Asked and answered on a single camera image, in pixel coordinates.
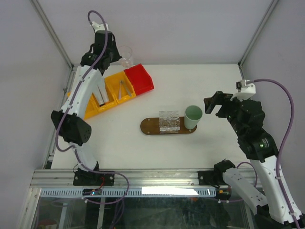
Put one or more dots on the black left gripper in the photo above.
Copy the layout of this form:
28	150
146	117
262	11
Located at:
117	57

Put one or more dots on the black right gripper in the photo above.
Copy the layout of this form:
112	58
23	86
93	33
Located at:
219	98

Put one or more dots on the clear plastic cup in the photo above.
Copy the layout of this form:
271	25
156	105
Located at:
126	60

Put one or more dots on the pale green cup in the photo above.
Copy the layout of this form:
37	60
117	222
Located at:
192	116

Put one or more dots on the white toothpaste tube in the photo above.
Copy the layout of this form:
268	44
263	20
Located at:
98	96
103	92

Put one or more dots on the clear compartment organizer box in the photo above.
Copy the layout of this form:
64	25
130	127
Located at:
169	122

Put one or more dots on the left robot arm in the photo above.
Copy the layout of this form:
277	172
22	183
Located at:
72	132

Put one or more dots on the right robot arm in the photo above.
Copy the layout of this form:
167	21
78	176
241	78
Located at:
274	208

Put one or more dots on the yellow toothpaste bin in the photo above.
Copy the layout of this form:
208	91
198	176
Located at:
112	101

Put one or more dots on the yellow toothbrush bin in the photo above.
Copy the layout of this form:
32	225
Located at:
113	83

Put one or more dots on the oval wooden tray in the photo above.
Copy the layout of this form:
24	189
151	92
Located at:
150	126

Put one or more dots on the red plastic bin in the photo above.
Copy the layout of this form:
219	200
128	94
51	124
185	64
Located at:
140	79

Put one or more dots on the empty yellow bin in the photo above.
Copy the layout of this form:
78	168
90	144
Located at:
91	108

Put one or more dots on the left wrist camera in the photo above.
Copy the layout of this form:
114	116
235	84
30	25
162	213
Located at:
99	27

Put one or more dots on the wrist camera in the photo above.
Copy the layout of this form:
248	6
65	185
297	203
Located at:
246	90
99	27

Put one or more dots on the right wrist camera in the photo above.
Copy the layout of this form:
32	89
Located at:
246	90

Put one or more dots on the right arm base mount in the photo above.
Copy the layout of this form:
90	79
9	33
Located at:
214	177

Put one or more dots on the left aluminium frame post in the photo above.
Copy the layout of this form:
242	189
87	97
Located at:
52	33

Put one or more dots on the aluminium frame post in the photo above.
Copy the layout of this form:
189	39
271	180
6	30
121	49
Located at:
52	33
272	6

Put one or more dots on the right aluminium frame post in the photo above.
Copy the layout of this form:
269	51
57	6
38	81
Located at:
272	6

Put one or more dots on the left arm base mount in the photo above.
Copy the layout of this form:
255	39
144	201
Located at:
87	178

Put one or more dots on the white slotted cable duct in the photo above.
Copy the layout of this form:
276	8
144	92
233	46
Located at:
144	192

